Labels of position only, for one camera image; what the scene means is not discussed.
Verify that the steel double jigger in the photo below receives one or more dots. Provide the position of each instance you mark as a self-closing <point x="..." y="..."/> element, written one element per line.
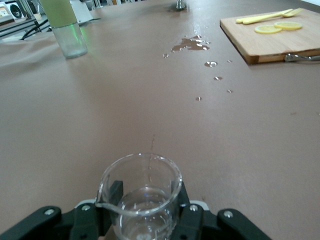
<point x="180" y="5"/>

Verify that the small clear glass beaker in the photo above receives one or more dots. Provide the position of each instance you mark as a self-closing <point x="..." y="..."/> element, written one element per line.
<point x="140" y="205"/>

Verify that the green bottle with clear base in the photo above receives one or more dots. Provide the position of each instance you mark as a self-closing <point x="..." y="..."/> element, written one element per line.
<point x="66" y="30"/>

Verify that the brown table cover sheet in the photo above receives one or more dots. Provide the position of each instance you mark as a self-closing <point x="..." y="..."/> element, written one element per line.
<point x="75" y="112"/>

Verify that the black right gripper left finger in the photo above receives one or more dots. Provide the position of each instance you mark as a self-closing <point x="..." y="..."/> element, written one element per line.
<point x="82" y="221"/>

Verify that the lemon slice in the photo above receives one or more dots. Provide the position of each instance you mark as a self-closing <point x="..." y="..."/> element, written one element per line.
<point x="288" y="25"/>
<point x="268" y="29"/>

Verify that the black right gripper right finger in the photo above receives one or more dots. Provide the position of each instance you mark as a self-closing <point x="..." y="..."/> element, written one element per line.
<point x="196" y="223"/>

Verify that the wooden cutting board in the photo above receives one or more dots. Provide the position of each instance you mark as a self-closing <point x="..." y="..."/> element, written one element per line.
<point x="275" y="45"/>

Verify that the yellow plastic knife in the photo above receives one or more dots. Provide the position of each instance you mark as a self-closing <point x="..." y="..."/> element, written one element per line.
<point x="260" y="16"/>

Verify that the yellow plastic fork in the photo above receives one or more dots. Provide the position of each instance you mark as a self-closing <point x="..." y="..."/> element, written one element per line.
<point x="265" y="19"/>

